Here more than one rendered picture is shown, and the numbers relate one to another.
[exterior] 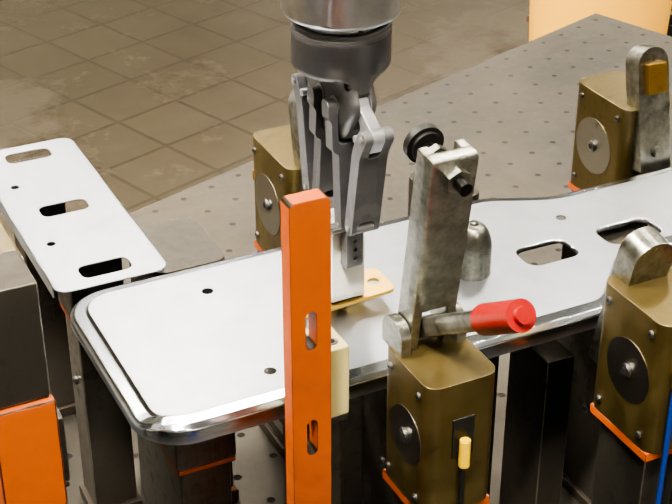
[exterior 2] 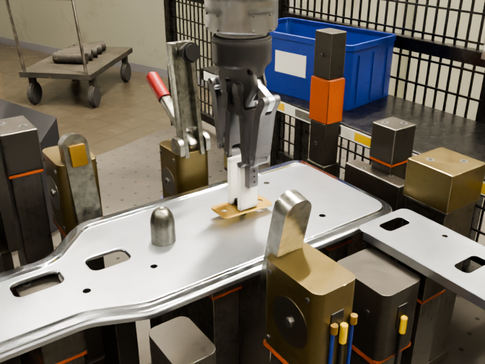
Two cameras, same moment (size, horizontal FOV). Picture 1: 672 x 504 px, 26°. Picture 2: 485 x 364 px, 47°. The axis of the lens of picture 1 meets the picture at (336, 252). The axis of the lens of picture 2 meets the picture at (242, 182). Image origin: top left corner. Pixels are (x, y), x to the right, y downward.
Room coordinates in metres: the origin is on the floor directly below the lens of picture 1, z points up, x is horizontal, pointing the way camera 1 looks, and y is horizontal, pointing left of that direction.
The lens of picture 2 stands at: (1.71, -0.11, 1.38)
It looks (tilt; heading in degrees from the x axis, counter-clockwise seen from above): 26 degrees down; 171
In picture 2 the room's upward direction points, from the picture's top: straight up
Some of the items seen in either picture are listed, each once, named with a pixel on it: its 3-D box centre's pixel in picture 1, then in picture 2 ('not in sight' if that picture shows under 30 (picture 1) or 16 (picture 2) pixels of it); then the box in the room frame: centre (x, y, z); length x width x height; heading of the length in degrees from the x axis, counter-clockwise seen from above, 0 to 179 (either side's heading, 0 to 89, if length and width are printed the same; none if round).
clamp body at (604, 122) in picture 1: (600, 234); not in sight; (1.36, -0.28, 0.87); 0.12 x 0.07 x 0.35; 26
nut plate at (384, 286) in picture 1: (340, 287); (242, 203); (1.02, 0.00, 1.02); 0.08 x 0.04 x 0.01; 116
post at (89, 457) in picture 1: (99, 382); (411, 334); (1.13, 0.22, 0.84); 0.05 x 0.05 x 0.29; 26
